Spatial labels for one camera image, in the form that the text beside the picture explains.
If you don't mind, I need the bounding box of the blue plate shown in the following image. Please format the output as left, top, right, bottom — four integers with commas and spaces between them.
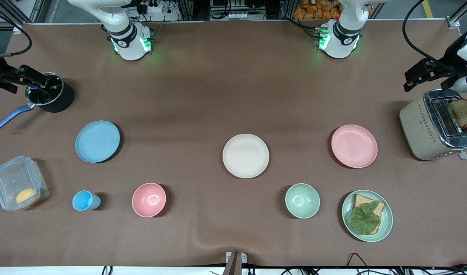
74, 120, 121, 163

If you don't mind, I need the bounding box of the pink plate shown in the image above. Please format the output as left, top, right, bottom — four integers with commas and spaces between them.
331, 124, 378, 169

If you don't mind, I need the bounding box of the beige chrome toaster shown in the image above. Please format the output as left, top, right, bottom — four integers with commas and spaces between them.
399, 89, 467, 161

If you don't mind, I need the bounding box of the dark toast slice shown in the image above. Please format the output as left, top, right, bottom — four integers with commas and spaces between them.
448, 98, 467, 129

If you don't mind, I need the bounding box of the clear plastic container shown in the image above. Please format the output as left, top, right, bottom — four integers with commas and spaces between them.
0, 155, 50, 212

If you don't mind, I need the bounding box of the yellow food piece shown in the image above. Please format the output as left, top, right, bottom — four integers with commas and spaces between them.
16, 188, 41, 207

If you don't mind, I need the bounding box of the orange snack bag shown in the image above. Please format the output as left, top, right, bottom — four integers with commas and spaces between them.
293, 0, 341, 20

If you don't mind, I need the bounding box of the brown bread slice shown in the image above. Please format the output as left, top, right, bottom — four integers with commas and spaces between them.
352, 194, 386, 235

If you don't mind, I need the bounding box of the blue cup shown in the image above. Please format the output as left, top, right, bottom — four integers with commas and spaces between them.
72, 190, 102, 212

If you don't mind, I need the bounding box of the green plate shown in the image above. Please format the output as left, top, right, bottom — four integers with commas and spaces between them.
341, 189, 394, 243

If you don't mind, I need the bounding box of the green lettuce leaf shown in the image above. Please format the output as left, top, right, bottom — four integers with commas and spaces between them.
350, 202, 382, 235

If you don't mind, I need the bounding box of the green bowl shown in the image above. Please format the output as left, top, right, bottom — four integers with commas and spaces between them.
285, 183, 321, 219

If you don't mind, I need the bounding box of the pink bowl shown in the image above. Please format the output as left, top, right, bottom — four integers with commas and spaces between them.
132, 183, 167, 218

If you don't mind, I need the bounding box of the brown table cloth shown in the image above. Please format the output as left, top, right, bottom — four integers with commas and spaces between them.
0, 20, 467, 268

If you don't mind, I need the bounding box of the beige plate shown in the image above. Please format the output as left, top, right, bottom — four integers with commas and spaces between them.
222, 133, 270, 179

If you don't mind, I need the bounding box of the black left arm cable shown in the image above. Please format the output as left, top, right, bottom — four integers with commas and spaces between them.
402, 0, 461, 73

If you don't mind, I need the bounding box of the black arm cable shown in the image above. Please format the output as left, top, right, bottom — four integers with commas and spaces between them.
402, 0, 461, 73
0, 7, 32, 59

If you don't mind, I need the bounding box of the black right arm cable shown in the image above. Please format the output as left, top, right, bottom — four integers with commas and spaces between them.
0, 7, 32, 59

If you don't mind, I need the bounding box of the saucepan with blue handle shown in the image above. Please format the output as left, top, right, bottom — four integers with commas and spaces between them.
0, 72, 75, 131

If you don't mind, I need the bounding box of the black looped floor cable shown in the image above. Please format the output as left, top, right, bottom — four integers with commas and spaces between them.
346, 252, 375, 275

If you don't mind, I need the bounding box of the metal camera bracket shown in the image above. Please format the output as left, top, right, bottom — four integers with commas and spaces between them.
223, 251, 247, 275

